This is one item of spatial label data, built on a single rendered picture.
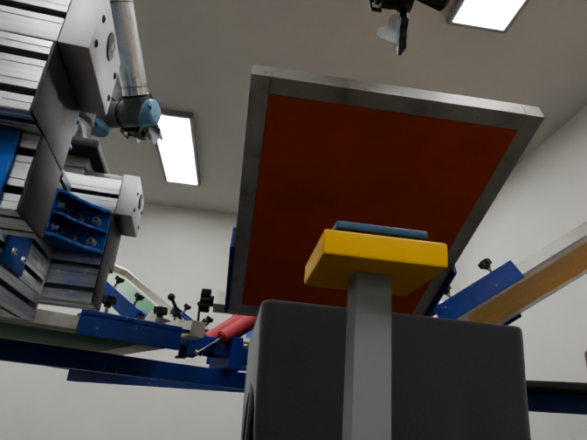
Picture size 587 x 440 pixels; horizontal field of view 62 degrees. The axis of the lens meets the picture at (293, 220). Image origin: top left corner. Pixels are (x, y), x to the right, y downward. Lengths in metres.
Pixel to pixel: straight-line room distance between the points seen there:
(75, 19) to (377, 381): 0.50
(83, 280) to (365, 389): 0.64
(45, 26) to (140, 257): 5.20
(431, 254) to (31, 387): 5.41
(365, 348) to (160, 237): 5.34
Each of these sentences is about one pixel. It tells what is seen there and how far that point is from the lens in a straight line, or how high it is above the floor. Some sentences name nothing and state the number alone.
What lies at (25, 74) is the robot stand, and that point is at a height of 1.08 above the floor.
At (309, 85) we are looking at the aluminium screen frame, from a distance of 0.96.
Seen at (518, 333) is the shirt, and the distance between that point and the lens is 0.92.
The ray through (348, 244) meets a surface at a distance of 0.49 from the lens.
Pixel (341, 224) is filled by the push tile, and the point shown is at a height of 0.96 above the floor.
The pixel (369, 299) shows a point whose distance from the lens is 0.52.
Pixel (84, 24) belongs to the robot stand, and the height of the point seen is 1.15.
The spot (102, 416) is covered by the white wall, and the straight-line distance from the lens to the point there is 5.55.
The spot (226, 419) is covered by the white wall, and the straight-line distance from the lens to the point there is 5.41.
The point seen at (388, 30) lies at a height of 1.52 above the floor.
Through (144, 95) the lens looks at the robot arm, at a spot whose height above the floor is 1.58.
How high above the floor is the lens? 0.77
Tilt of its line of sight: 22 degrees up
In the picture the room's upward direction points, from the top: 5 degrees clockwise
